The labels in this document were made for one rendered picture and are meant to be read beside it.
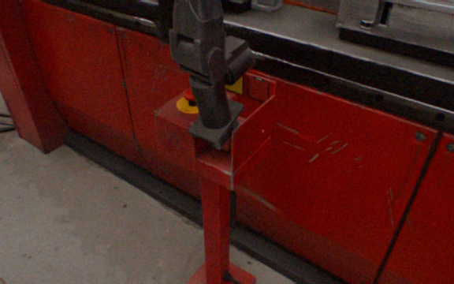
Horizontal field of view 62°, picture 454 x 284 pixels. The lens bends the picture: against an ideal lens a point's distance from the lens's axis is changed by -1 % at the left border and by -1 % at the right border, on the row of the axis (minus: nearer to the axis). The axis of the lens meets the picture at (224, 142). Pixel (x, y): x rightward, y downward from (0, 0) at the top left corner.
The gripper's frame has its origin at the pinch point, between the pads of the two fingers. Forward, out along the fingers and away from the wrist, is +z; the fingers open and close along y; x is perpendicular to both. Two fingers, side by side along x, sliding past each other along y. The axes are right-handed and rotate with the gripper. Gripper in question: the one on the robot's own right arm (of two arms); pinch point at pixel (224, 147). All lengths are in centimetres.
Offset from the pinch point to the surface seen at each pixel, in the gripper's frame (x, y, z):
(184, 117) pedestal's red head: 8.0, -1.0, -6.4
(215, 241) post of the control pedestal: 3.6, -9.1, 32.8
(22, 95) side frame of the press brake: 123, 8, 41
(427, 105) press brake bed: -32.2, 25.4, -1.8
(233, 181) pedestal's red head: -5.0, -5.1, 2.6
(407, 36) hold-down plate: -23.7, 36.7, -8.0
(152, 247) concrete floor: 40, -13, 71
